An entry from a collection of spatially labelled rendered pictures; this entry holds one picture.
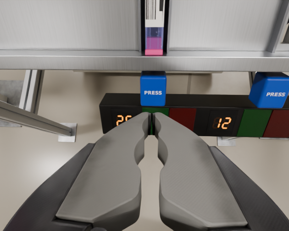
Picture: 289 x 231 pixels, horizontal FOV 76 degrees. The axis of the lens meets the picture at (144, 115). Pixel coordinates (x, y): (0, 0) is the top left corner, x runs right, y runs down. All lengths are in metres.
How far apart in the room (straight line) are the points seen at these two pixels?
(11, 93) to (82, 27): 0.99
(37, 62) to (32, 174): 0.87
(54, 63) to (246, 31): 0.16
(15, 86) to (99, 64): 1.00
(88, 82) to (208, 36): 0.86
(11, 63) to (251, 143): 0.93
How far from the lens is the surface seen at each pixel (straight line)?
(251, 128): 0.24
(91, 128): 0.92
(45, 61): 0.18
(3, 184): 1.10
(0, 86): 1.20
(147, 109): 0.20
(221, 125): 0.23
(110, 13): 0.17
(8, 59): 0.19
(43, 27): 0.20
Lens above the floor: 0.87
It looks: 77 degrees down
